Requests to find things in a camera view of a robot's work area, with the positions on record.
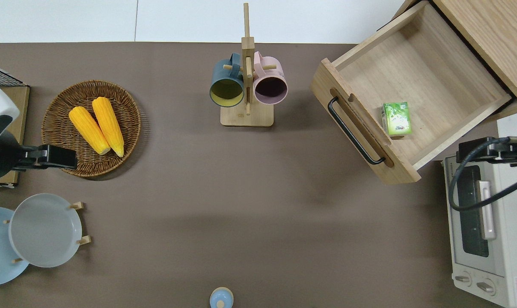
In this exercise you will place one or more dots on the yellow corn cob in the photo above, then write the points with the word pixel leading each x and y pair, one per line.
pixel 89 130
pixel 108 126

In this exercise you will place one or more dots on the brown wicker basket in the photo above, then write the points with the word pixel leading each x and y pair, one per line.
pixel 61 111

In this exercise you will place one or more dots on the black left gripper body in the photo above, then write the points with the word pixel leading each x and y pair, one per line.
pixel 1 158

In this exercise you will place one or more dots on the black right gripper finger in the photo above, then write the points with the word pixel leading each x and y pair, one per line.
pixel 476 152

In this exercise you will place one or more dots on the dark blue mug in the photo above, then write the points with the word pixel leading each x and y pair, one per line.
pixel 226 92

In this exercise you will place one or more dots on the pink mug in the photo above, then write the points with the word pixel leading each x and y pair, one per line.
pixel 270 87

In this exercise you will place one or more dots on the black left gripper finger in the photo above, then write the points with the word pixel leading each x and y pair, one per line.
pixel 57 157

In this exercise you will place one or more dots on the brown table mat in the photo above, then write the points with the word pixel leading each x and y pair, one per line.
pixel 241 192

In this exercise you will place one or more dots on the wooden plate rack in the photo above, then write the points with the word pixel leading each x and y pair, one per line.
pixel 84 240

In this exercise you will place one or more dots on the oven control knob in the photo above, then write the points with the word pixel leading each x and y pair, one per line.
pixel 462 279
pixel 484 286

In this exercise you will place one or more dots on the light wooden drawer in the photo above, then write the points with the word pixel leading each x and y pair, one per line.
pixel 421 72

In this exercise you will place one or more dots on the white toaster oven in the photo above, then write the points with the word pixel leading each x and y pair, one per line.
pixel 515 239

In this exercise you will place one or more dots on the grey plate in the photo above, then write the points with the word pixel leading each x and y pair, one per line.
pixel 44 231

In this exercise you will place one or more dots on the green tissue pack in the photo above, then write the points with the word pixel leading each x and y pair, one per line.
pixel 397 119

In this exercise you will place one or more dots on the wooden mug stand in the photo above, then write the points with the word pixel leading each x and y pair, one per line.
pixel 246 117

